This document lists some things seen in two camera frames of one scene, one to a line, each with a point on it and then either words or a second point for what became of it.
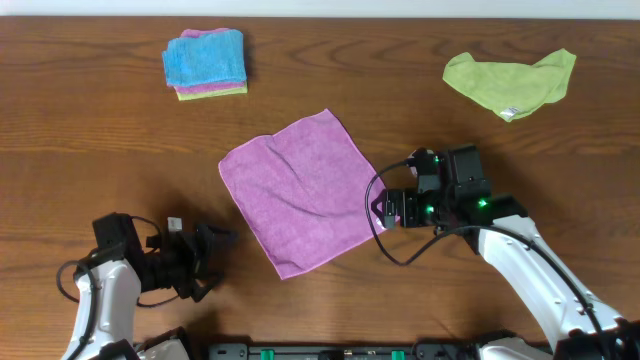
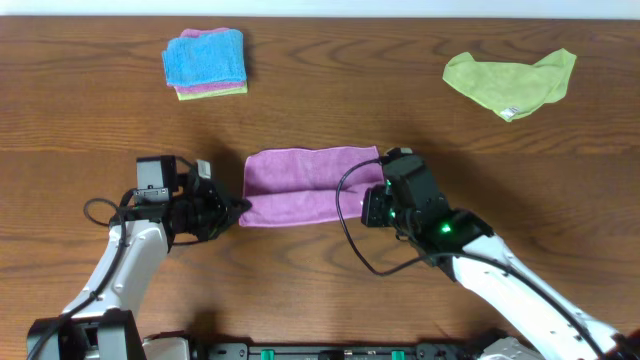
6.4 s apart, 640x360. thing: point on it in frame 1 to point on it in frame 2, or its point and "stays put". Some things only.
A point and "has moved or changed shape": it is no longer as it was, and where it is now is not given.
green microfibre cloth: [513, 90] stays put
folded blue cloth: [212, 57] stays put
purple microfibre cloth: [302, 192] has moved or changed shape
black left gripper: [195, 254] to [223, 212]
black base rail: [436, 350] stays put
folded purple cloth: [190, 33] stays put
